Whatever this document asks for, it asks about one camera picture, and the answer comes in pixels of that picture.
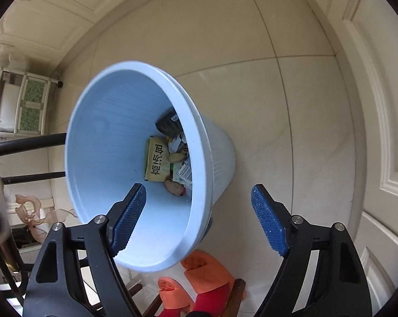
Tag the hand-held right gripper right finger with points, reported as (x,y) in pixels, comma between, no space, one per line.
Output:
(268,221)

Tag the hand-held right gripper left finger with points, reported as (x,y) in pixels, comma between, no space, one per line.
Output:
(127,221)

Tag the large ginger piece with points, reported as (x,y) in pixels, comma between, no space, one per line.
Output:
(175,187)

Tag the yellow snack packet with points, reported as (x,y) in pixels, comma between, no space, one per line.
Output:
(157,161)

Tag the small ginger piece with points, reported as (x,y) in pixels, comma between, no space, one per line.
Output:
(175,157)

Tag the light blue trash bin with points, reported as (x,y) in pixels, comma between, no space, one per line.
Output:
(113,132)

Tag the dark foil wrapper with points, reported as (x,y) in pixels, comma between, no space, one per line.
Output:
(167,125)

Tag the orange slipper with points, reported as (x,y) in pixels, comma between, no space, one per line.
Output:
(172,292)
(205,267)

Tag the person's red trousers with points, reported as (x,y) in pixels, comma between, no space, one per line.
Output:
(212,301)

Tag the pink ribbon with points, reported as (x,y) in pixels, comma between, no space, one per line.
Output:
(30,201)

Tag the white panel door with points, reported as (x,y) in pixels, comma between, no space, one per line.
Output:
(377,105)

